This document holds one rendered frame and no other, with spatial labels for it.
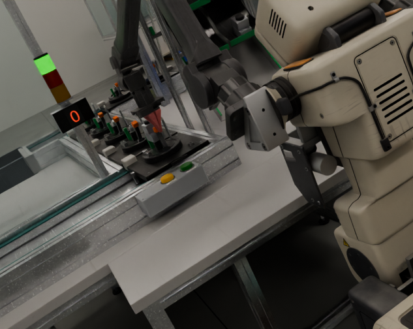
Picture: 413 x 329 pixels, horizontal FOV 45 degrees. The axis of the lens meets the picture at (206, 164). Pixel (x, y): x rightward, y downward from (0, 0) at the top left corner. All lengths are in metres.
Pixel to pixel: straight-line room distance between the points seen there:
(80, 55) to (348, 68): 11.42
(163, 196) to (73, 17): 10.93
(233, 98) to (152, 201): 0.56
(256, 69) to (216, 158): 0.40
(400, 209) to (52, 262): 0.92
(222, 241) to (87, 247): 0.43
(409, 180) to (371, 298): 0.26
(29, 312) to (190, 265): 0.46
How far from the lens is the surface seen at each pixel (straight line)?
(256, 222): 1.25
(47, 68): 1.65
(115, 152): 1.95
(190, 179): 1.45
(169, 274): 1.21
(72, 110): 1.67
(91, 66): 12.26
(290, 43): 0.97
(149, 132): 1.62
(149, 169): 1.58
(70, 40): 12.19
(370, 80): 0.95
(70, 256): 1.47
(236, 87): 0.96
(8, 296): 1.48
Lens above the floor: 1.46
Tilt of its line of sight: 20 degrees down
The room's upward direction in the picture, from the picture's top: 25 degrees counter-clockwise
